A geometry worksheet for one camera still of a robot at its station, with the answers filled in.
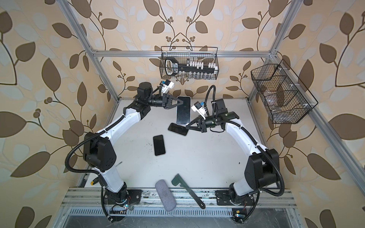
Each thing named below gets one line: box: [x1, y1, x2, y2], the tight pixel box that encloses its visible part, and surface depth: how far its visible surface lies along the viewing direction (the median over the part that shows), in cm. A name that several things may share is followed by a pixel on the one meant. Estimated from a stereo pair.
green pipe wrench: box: [171, 173, 206, 209], surface depth 80 cm
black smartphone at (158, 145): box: [153, 134, 166, 156], surface depth 96 cm
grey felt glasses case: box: [154, 179, 177, 212], surface depth 74 cm
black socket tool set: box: [164, 57, 219, 77], surface depth 85 cm
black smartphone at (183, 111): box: [175, 95, 192, 125], surface depth 72 cm
